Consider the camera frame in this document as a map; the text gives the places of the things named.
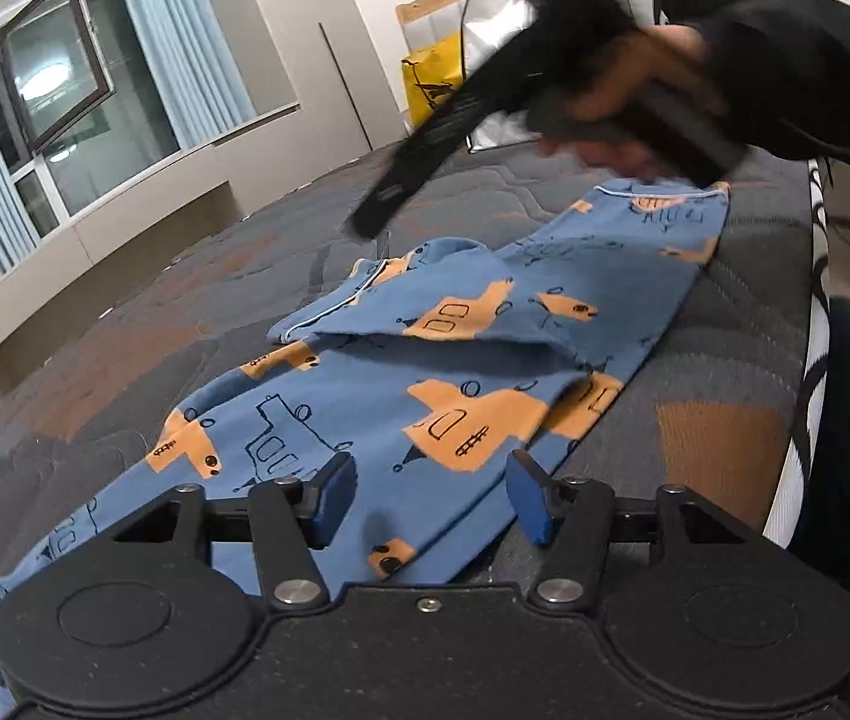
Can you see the beige window bench cabinet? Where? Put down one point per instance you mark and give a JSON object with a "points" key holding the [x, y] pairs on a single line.
{"points": [[132, 225]]}

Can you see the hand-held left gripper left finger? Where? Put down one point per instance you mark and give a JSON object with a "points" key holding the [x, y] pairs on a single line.
{"points": [[335, 499]]}

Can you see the window with open sash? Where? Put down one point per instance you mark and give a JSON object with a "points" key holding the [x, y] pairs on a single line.
{"points": [[117, 112]]}

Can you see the person's right hand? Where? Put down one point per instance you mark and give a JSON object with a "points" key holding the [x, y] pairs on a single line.
{"points": [[642, 67]]}

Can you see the person's right forearm black sleeve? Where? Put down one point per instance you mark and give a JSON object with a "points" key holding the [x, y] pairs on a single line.
{"points": [[807, 67]]}

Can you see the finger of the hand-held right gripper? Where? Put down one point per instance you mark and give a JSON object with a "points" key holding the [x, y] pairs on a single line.
{"points": [[425, 151]]}

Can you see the grey orange quilted mattress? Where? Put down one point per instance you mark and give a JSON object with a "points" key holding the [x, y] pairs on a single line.
{"points": [[170, 292]]}

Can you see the yellow shopping bag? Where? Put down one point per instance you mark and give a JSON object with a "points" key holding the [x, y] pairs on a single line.
{"points": [[432, 90]]}

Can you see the blue patterned pants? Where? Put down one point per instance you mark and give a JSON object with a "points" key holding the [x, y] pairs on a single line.
{"points": [[365, 390]]}

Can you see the beige wardrobe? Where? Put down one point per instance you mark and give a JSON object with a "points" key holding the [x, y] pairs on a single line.
{"points": [[297, 22]]}

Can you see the white shopping bag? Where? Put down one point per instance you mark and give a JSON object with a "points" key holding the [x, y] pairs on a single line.
{"points": [[500, 45]]}

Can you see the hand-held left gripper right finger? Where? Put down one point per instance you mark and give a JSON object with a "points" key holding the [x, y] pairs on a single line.
{"points": [[528, 499]]}

